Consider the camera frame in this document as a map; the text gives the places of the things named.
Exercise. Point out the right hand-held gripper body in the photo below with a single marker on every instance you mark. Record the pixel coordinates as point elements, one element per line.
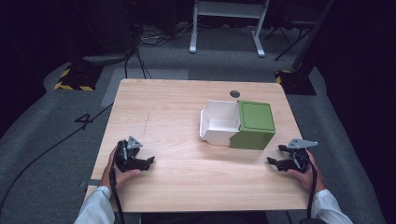
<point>299,157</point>

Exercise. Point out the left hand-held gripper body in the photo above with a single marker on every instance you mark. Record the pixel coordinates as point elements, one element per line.
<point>126,155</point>

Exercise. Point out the person's left hand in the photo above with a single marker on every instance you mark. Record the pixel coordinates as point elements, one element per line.
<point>120,179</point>

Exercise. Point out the person's right hand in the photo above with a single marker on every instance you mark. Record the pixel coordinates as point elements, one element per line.
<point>309,180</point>

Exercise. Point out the green drawer box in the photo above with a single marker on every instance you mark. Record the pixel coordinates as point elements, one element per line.
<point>257,124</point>

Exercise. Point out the black yellow striped stand base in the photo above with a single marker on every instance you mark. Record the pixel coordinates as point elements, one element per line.
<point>295,82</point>
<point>77,79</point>

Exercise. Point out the white drawer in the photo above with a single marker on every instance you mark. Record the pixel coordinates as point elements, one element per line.
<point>219,124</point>

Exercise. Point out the grey round stand base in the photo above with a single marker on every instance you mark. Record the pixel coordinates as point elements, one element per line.
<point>107,58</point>

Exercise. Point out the black tripod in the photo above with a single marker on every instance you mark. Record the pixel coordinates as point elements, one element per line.
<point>291,37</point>

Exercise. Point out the dark metal stand pole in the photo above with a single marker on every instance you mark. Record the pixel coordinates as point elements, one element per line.
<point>313,34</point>

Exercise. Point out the white table frame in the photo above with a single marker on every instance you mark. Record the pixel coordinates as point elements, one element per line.
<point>229,11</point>

